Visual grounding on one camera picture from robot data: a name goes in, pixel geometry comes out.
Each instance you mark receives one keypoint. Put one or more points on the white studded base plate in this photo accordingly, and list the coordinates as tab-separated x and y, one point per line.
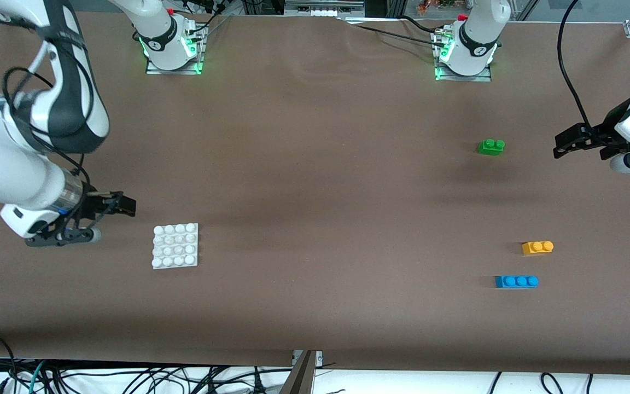
175	246

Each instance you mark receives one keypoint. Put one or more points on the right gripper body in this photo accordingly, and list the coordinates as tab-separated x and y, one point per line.
94	204

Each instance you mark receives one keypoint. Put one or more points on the blue three-stud block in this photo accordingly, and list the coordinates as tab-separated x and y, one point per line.
516	282

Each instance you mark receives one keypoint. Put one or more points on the grey metal post bracket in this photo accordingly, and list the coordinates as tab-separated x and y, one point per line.
301	377

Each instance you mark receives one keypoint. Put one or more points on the white power strip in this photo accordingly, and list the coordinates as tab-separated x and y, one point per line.
200	6

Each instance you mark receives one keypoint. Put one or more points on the yellow two-stud block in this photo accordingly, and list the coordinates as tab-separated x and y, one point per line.
536	248

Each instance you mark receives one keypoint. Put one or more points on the orange red small objects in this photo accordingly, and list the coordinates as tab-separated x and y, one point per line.
435	5

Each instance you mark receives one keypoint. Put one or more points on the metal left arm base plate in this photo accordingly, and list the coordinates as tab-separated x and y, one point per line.
484	78

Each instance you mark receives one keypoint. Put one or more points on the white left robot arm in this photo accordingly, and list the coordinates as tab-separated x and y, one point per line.
476	33

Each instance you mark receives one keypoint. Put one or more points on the green two-stud block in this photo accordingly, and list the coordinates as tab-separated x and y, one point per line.
491	148

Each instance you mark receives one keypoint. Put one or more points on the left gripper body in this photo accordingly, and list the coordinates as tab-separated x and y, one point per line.
606	131

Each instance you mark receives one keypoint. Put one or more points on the brown paper table cover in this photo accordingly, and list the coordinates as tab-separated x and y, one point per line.
238	273

